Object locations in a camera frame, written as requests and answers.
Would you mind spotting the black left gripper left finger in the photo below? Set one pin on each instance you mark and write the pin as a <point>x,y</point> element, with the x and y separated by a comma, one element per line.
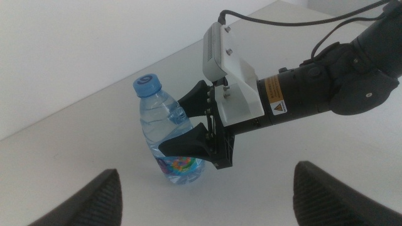
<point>97,204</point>

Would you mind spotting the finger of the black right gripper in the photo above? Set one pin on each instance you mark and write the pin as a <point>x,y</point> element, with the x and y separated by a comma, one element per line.
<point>188,146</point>
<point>196,100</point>

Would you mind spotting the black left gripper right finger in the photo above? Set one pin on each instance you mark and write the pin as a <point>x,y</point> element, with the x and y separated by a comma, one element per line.
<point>323,201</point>

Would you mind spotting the clear water bottle blue cap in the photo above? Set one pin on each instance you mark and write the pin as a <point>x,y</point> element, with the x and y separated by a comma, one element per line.
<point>160,116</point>

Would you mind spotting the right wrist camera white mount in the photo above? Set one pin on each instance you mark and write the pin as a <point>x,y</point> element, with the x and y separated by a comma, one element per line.
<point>238,94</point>

